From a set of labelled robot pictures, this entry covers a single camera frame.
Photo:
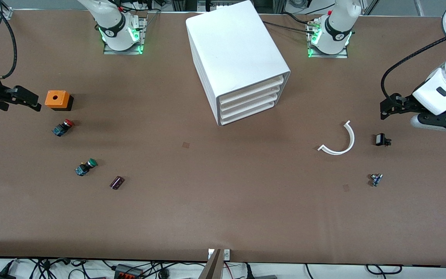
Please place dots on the red push button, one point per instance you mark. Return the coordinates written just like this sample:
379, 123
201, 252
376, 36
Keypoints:
62, 128

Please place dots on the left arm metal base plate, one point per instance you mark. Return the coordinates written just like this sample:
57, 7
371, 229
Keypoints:
327, 55

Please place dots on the wooden strip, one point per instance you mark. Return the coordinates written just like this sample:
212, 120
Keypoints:
212, 269

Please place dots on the small blue metal component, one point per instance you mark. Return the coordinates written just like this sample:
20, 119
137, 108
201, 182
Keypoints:
376, 180

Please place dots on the black red power strip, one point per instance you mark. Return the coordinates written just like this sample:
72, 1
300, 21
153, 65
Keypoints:
128, 272

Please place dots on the orange box with hole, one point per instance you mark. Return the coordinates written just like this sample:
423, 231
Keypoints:
62, 100

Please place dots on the white drawer cabinet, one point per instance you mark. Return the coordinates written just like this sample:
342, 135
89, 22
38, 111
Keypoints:
230, 50

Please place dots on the aluminium frame post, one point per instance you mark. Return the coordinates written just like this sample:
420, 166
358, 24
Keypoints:
7, 11

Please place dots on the white plastic drawer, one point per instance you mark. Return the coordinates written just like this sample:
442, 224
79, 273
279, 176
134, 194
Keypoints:
252, 97
252, 104
252, 90
248, 112

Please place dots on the green push button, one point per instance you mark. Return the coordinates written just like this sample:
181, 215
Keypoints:
85, 167

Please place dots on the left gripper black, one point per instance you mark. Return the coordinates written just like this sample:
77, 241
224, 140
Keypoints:
406, 103

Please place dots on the white curved bracket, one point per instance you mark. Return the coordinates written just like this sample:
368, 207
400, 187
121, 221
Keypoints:
352, 139

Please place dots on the small white bracket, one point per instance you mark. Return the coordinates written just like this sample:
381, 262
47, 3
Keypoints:
210, 254
227, 254

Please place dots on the dark purple capacitor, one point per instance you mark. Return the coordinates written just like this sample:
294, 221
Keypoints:
117, 183

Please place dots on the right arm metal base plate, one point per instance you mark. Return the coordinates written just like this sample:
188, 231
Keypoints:
141, 35

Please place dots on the small black switch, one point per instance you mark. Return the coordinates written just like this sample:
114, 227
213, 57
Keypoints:
380, 139

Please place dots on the aluminium frame strut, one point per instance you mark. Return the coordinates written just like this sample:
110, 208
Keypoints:
371, 7
419, 7

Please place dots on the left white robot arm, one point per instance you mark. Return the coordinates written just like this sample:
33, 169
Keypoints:
337, 27

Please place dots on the black power adapter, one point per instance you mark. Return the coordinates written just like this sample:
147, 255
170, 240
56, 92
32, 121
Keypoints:
0, 276

